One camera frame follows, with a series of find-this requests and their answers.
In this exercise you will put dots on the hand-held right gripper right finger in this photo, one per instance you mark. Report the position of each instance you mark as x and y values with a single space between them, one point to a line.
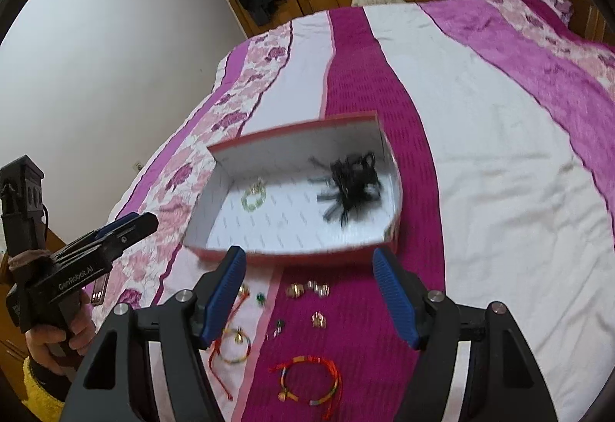
394 302

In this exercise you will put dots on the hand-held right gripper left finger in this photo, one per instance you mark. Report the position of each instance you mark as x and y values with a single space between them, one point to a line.
223 302

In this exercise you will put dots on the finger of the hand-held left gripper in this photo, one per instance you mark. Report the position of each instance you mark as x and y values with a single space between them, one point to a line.
137 229
120 221

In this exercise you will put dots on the small green gem earring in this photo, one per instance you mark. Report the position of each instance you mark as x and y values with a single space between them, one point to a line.
260 298

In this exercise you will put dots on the red cardboard box white inside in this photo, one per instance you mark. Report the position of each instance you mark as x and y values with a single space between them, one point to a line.
288 225

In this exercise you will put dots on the person's left forearm yellow sleeve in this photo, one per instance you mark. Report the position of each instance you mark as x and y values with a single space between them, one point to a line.
38 383

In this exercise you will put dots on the small gold jewelry piece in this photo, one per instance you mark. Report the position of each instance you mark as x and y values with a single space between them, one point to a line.
257 184

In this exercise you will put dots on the person's left hand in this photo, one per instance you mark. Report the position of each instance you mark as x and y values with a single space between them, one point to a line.
45 346

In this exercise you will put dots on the black hair accessories pile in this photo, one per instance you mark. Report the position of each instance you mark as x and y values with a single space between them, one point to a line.
350 184

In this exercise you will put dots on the pink floral striped bedspread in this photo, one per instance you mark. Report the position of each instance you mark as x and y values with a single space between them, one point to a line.
480 138

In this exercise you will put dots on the pink floral pillow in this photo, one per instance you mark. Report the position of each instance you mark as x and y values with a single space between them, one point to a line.
545 3

